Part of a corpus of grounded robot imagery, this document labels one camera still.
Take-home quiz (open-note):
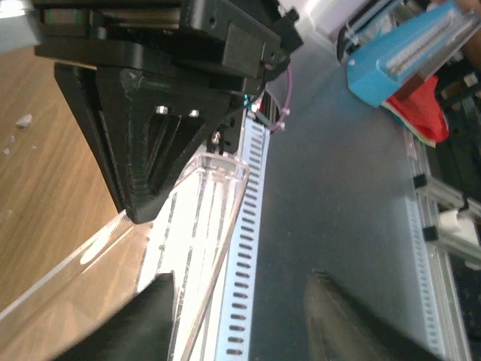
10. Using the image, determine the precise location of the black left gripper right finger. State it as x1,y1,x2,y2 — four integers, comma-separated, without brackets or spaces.
304,269,440,361

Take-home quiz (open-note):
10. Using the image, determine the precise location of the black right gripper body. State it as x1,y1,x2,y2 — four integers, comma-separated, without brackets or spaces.
33,1,303,94

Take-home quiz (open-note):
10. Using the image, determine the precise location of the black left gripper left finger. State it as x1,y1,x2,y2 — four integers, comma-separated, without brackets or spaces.
56,273,174,360

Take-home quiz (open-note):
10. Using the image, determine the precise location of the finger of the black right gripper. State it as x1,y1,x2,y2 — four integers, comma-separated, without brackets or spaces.
54,62,231,223

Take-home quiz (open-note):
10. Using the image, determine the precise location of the clear plastic metronome cover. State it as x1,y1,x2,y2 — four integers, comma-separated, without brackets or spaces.
1,153,249,360

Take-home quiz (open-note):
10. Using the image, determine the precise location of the white debris pile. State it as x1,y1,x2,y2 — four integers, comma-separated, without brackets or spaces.
1,114,33,156

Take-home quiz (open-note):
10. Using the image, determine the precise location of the blue plastic box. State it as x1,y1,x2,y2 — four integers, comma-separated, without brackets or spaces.
346,1,480,108

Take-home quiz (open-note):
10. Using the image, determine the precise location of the red cloth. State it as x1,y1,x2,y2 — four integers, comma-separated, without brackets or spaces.
382,75,449,147

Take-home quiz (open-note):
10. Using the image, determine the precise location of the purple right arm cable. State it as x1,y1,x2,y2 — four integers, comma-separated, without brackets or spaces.
270,67,296,133

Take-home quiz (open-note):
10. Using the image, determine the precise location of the slotted grey cable duct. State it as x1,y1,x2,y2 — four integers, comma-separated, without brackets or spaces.
214,116,270,360

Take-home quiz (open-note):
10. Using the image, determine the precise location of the aluminium front rail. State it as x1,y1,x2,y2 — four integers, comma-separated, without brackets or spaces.
138,112,255,360

